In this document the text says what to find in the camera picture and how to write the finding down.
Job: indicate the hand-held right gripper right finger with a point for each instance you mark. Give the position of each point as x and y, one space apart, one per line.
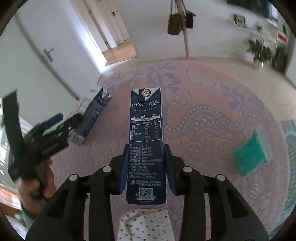
170 171

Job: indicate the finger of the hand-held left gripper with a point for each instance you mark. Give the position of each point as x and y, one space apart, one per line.
54 119
71 126

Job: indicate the butterfly picture frame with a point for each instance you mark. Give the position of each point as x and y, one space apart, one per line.
239 20

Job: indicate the low curved white shelf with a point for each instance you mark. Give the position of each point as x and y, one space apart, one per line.
256 31

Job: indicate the pink coat rack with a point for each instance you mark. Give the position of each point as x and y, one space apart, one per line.
186 41

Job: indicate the person's left hand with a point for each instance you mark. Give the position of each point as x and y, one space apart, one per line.
50 180

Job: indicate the wall-mounted television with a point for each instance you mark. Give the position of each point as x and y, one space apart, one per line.
252 7

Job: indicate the brown tote bag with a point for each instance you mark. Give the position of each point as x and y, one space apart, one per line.
174 23

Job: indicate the white dotted paper bag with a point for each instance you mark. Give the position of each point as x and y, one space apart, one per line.
145 224

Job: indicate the white hallway door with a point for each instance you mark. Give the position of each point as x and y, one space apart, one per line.
108 23

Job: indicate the white and red box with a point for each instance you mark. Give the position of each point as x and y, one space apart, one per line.
282 37

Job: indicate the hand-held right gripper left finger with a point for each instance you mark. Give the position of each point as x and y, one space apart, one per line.
122 171

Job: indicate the small black bag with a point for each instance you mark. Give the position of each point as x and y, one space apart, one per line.
190 19

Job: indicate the dark blue milk carton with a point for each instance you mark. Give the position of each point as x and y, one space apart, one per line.
145 129
94 115

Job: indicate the teal plastic basket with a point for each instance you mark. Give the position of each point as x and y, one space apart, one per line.
291 162

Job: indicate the green packet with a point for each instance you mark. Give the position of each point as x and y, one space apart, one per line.
249 155

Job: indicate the black acoustic guitar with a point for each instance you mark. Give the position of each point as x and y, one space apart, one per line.
280 58

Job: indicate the potted green plant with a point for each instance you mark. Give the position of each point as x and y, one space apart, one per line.
258 51

